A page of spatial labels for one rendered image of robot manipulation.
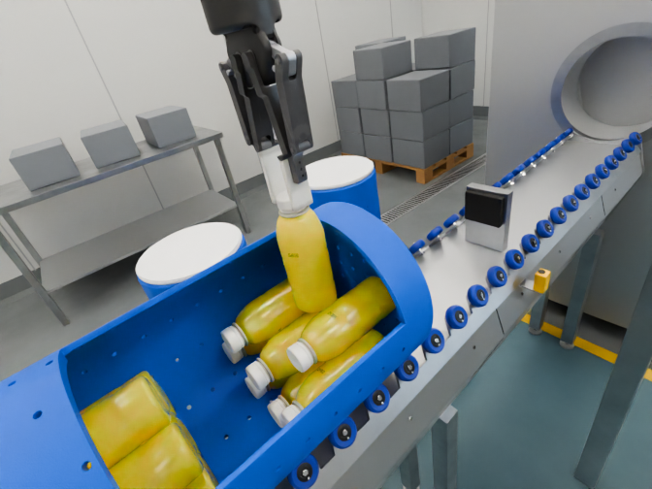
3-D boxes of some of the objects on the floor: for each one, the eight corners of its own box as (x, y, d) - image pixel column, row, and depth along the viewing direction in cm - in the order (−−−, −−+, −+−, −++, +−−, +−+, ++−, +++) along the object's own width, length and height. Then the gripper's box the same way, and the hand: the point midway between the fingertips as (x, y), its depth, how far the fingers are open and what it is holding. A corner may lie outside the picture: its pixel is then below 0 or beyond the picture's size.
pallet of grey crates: (472, 155, 377) (477, 25, 315) (424, 184, 341) (419, 44, 279) (388, 143, 464) (379, 39, 402) (342, 164, 427) (324, 53, 365)
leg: (422, 488, 129) (413, 376, 96) (412, 501, 126) (400, 391, 93) (409, 475, 133) (397, 366, 100) (400, 488, 130) (383, 378, 98)
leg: (543, 330, 177) (565, 219, 144) (538, 337, 174) (559, 226, 141) (531, 325, 181) (549, 216, 148) (526, 331, 178) (543, 222, 145)
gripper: (320, -45, 30) (357, 205, 43) (229, -6, 42) (279, 180, 54) (244, -38, 27) (309, 233, 39) (169, 3, 38) (237, 201, 51)
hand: (286, 179), depth 45 cm, fingers closed on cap, 4 cm apart
